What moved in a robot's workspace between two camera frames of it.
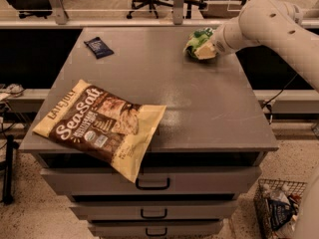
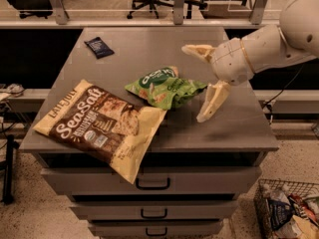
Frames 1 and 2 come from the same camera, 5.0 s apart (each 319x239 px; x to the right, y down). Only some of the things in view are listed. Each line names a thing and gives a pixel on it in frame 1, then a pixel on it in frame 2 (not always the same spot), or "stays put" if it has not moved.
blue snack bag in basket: [280, 213] stays put
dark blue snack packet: [99, 48] stays put
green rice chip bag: [196, 38] → [164, 89]
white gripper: [221, 44] → [230, 62]
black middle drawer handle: [154, 216] stays put
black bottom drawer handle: [156, 235] stays put
